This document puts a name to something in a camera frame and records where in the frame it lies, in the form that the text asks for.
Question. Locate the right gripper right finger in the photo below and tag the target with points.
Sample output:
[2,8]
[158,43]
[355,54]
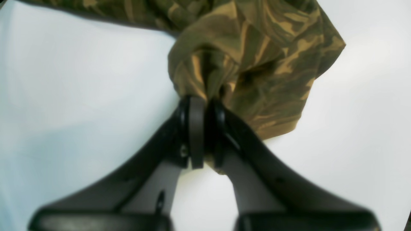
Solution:
[271,196]

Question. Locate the camouflage pattern T-shirt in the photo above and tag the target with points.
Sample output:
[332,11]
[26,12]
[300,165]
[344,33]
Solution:
[260,57]

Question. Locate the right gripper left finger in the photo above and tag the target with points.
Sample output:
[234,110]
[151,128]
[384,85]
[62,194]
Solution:
[137,196]

